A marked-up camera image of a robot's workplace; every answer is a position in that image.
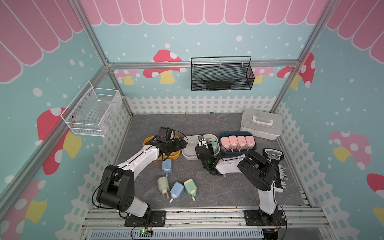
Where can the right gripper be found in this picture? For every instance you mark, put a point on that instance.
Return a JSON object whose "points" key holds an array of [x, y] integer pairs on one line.
{"points": [[196, 148]]}

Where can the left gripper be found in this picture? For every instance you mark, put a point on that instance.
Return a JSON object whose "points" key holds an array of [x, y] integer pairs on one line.
{"points": [[177, 145]]}

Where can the yellow plastic storage box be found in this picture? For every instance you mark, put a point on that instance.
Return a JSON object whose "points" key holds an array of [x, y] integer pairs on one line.
{"points": [[173, 155]]}

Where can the green pencil sharpener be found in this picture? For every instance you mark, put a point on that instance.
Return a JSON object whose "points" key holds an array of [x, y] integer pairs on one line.
{"points": [[191, 188], [210, 147], [214, 144]]}

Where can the white plastic storage box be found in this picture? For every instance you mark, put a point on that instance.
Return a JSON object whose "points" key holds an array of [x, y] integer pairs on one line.
{"points": [[189, 152]]}

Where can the pink pencil sharpener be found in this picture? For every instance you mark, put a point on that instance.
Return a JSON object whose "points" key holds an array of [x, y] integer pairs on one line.
{"points": [[242, 143], [233, 142], [250, 140], [225, 144]]}

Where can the dark teal storage box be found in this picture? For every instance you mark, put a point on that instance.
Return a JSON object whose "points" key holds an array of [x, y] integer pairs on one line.
{"points": [[237, 134]]}

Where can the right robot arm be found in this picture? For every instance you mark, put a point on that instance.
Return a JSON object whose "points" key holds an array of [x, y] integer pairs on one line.
{"points": [[259, 171]]}

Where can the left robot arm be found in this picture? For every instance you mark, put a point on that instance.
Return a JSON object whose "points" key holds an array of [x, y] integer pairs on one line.
{"points": [[117, 188]]}

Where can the blue pencil sharpener left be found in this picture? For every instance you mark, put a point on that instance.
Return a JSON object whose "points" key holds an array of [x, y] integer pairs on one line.
{"points": [[167, 167]]}

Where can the blue pencil sharpener lower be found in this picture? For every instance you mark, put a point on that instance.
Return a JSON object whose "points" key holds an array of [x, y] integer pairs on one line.
{"points": [[177, 191]]}

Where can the pale green round sharpener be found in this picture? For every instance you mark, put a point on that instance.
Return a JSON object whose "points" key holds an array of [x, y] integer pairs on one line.
{"points": [[163, 186]]}

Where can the translucent plastic lidded case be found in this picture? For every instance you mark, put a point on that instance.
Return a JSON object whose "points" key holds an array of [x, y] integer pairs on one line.
{"points": [[262, 124]]}

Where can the rack of metal bits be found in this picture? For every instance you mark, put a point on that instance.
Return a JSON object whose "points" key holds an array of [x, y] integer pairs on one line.
{"points": [[275, 157]]}

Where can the small green circuit board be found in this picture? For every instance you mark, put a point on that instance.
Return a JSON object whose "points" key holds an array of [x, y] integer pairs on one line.
{"points": [[144, 232]]}

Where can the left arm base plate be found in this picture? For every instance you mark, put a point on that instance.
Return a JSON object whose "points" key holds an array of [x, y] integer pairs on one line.
{"points": [[151, 218]]}

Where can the black wire mesh basket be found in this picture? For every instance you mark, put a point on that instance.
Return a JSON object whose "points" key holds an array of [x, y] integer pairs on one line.
{"points": [[221, 73]]}

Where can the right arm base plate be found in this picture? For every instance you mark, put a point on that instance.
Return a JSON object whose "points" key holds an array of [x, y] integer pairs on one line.
{"points": [[259, 218]]}

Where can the grey slotted cable duct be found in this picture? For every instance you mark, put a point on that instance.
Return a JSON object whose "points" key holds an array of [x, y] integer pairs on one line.
{"points": [[179, 234]]}

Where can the white wire mesh basket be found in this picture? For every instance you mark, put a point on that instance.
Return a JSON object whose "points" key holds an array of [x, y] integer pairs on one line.
{"points": [[93, 111]]}

